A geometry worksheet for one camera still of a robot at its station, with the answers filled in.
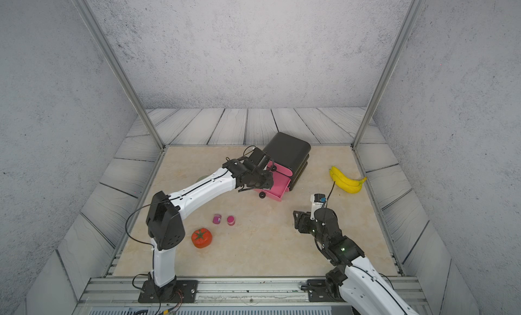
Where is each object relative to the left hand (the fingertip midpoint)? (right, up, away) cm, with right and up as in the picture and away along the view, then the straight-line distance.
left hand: (275, 183), depth 85 cm
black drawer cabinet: (+8, +13, +16) cm, 22 cm away
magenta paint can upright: (-19, -17, +4) cm, 26 cm away
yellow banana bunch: (+36, -2, +14) cm, 39 cm away
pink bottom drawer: (+3, +1, +9) cm, 10 cm away
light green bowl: (-35, +1, +18) cm, 40 cm away
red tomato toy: (-29, -21, -4) cm, 36 cm away
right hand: (+10, -11, -5) cm, 15 cm away
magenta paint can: (-25, -16, +5) cm, 30 cm away
